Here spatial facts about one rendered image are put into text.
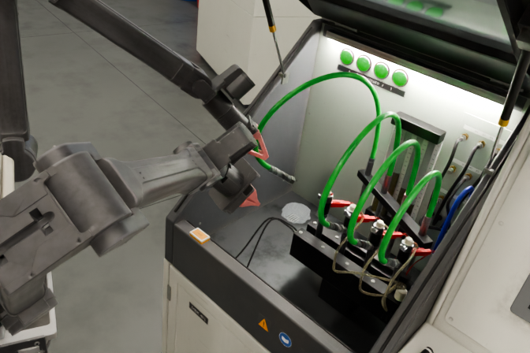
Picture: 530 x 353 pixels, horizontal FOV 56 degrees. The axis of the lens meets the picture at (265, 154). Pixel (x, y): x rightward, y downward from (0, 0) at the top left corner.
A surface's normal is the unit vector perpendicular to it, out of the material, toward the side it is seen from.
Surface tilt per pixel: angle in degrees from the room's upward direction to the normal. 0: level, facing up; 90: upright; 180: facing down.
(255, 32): 90
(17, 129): 71
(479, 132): 90
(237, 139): 61
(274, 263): 0
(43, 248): 49
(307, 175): 90
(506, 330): 76
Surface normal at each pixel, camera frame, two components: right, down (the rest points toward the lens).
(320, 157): -0.68, 0.31
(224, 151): -0.10, 0.01
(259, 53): 0.41, 0.51
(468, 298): -0.63, 0.10
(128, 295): 0.12, -0.85
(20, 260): 0.12, -0.15
